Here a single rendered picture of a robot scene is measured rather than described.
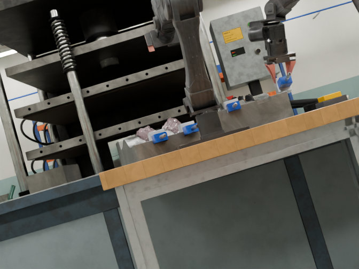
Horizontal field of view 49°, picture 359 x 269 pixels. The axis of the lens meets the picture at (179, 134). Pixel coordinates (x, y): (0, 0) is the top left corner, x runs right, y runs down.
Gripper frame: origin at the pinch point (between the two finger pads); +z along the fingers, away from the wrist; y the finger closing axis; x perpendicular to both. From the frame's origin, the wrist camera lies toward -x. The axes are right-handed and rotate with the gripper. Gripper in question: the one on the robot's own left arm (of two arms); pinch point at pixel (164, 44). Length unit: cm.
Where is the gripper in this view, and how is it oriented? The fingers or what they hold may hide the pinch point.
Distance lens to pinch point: 150.5
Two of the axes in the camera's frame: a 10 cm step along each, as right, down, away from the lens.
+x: 2.8, 9.6, -0.6
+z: -0.9, 0.9, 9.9
